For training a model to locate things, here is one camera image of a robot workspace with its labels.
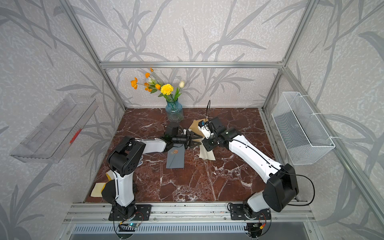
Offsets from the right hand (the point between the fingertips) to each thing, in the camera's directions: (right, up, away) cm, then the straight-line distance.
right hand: (206, 141), depth 82 cm
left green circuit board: (-37, -41, -10) cm, 56 cm away
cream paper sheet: (0, -9, +5) cm, 10 cm away
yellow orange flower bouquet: (-21, +27, +5) cm, 35 cm away
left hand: (-3, 0, +5) cm, 5 cm away
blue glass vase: (-22, +18, +23) cm, 36 cm away
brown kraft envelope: (-8, +6, +21) cm, 23 cm away
